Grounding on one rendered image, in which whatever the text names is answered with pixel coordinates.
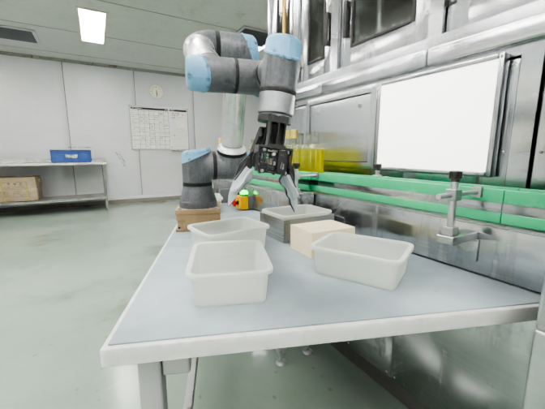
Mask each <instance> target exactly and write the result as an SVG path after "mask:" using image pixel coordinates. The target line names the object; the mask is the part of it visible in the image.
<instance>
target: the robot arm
mask: <svg viewBox="0 0 545 409"><path fill-rule="evenodd" d="M183 54H184V57H185V59H186V61H185V68H186V83H187V88H188V89H189V90H191V91H195V92H201V93H223V107H222V129H221V143H220V144H219V145H218V146H217V151H212V150H211V148H204V149H192V150H187V151H184V152H183V153H182V162H181V164H182V194H181V196H180V200H179V207H180V208H182V209H209V208H213V207H215V206H217V198H216V196H215V193H214V190H213V189H212V180H218V179H233V180H234V181H233V182H232V185H231V188H230V192H229V196H228V206H230V205H231V204H232V203H233V202H234V200H235V198H236V196H237V194H238V193H239V192H240V191H241V190H242V187H243V186H244V185H245V184H246V183H249V182H250V181H251V180H252V178H253V176H252V171H253V169H252V167H253V166H254V167H255V169H254V170H255V171H258V173H259V174H261V173H271V174H272V175H275V174H280V175H281V176H280V178H279V179H278V181H279V183H280V185H282V186H283V188H284V189H285V194H286V196H287V197H288V198H289V204H290V206H291V208H292V210H293V211H294V212H296V210H297V206H298V196H299V194H298V191H297V188H296V185H295V174H294V168H293V166H292V159H293V152H294V149H288V148H286V147H285V145H284V143H285V131H286V126H291V123H292V117H293V115H294V108H297V104H296V103H294V101H295V98H296V92H297V87H298V75H299V69H300V63H301V61H302V59H301V54H302V43H301V41H300V40H299V39H298V38H297V37H295V36H293V35H290V34H286V33H274V34H272V35H270V36H268V38H267V40H266V43H265V48H264V58H263V59H262V60H260V53H259V47H258V44H257V40H256V39H255V37H254V36H252V35H249V34H244V33H242V32H241V33H238V32H224V31H217V30H212V29H207V30H201V31H198V32H194V33H192V34H191V35H190V36H188V37H187V39H186V40H185V41H184V44H183ZM247 95H253V96H255V97H258V98H259V102H258V110H257V112H258V113H259V114H258V120H257V121H258V122H260V123H266V127H259V129H258V131H257V133H256V136H255V139H254V142H253V144H252V146H251V150H250V153H249V152H248V151H247V149H246V148H245V146H244V145H243V135H244V125H245V114H246V103H247Z"/></svg>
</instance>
